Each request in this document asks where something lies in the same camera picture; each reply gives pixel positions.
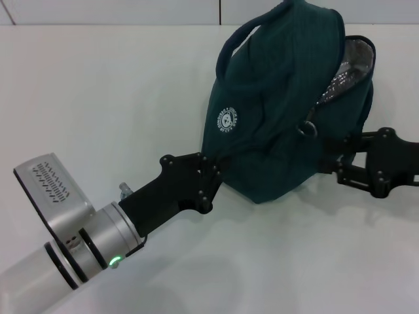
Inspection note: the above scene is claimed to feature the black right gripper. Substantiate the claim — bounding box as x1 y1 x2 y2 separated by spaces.
321 127 419 200

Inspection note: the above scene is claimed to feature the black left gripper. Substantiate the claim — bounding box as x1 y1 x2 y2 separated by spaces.
117 150 230 239

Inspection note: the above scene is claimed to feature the dark teal zipper lunch bag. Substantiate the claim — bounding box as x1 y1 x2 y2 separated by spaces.
200 0 376 205

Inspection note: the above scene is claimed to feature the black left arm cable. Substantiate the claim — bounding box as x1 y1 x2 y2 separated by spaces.
124 235 147 258

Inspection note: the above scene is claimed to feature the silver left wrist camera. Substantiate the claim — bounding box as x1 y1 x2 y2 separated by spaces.
12 152 96 254

